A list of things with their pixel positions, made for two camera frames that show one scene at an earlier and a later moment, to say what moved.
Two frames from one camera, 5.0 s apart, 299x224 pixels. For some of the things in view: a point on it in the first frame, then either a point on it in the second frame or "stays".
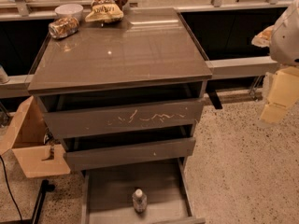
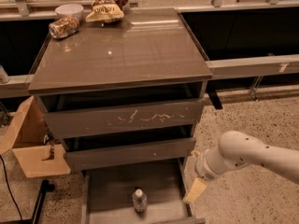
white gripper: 286,39 to 203,168
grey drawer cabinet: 124,95 stays
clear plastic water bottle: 139,201 stays
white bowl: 69,10 stays
